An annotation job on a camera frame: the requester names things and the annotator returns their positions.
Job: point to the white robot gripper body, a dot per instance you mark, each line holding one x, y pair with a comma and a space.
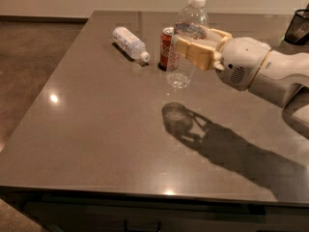
243, 63

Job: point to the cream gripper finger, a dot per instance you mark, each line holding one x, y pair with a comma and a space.
218, 38
199, 55

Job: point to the clear water bottle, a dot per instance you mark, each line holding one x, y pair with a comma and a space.
191, 24

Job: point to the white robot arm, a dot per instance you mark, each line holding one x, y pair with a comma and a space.
282, 80

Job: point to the small white-labelled water bottle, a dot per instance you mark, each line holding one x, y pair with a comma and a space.
130, 44

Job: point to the red soda can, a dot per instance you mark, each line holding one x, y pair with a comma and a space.
165, 41

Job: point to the black mesh basket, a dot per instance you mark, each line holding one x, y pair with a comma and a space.
298, 30

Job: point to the black drawer handle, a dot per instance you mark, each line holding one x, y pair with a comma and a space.
142, 227

